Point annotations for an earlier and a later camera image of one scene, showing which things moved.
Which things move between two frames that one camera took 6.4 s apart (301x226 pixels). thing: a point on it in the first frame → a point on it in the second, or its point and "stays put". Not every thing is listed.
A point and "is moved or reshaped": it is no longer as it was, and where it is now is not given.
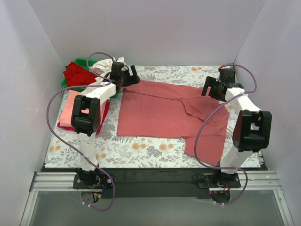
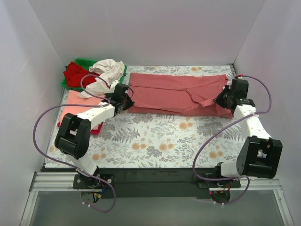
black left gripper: x=129 y=76 → x=127 y=103
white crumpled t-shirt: x=102 y=68 stays put
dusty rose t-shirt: x=152 y=109 is moved or reshaped
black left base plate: x=92 y=181 stays put
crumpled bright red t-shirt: x=75 y=75 stays put
